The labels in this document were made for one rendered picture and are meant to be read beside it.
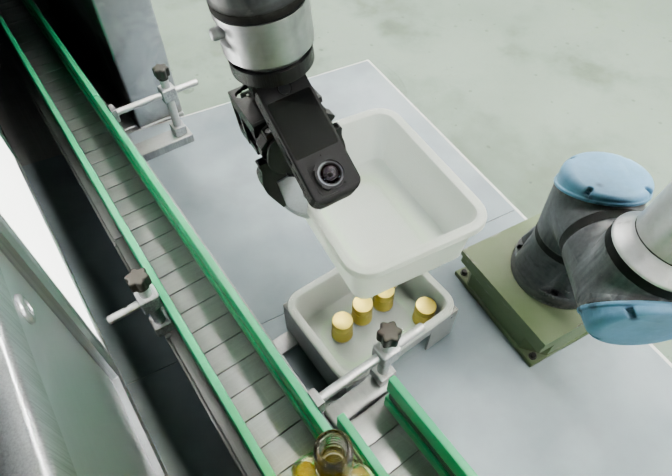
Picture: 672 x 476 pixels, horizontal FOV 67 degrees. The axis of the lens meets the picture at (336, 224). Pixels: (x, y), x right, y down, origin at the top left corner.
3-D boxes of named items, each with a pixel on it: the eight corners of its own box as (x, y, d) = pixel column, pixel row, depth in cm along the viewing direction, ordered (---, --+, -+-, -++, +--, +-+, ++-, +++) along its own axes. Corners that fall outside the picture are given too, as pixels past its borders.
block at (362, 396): (320, 423, 71) (319, 405, 65) (374, 384, 74) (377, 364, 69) (336, 445, 69) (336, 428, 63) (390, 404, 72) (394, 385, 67)
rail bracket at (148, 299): (122, 338, 72) (86, 286, 62) (167, 313, 75) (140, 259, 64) (132, 359, 70) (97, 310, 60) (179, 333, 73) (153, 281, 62)
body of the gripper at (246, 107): (303, 108, 55) (283, 3, 45) (344, 155, 50) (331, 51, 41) (239, 137, 53) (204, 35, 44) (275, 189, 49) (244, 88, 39)
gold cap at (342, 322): (344, 319, 86) (344, 306, 82) (357, 335, 84) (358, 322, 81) (327, 331, 85) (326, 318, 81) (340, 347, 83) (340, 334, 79)
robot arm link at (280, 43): (326, 1, 37) (223, 43, 35) (332, 55, 41) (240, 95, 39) (280, -39, 41) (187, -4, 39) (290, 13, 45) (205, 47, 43)
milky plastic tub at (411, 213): (383, 151, 73) (388, 102, 66) (481, 266, 61) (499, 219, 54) (271, 192, 68) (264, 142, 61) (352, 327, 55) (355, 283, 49)
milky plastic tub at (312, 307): (284, 326, 87) (280, 299, 80) (386, 262, 95) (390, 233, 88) (345, 409, 78) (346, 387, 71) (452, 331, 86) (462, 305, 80)
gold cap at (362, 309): (364, 304, 88) (365, 290, 84) (376, 319, 86) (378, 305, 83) (347, 314, 87) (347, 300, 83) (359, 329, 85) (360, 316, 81)
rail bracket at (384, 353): (308, 414, 65) (303, 373, 55) (408, 342, 71) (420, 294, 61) (321, 434, 63) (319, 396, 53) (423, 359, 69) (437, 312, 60)
